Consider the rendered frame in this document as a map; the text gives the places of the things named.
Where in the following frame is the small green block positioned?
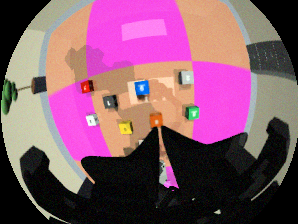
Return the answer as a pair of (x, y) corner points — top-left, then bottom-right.
(186, 105), (200, 120)

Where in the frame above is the blue block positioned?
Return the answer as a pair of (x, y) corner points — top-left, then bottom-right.
(134, 81), (149, 96)

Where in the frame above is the red digit block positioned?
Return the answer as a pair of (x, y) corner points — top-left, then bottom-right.
(80, 80), (94, 93)

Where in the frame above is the yellow block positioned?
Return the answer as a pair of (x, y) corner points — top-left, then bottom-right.
(118, 120), (133, 135)

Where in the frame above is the small orange block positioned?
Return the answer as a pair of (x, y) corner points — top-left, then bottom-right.
(149, 113), (164, 127)

